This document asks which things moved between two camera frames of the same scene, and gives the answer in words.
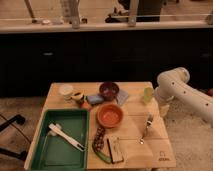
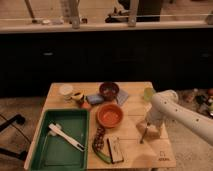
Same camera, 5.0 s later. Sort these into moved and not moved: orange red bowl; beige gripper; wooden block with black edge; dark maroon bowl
Moved: beige gripper
Not moved: orange red bowl; wooden block with black edge; dark maroon bowl
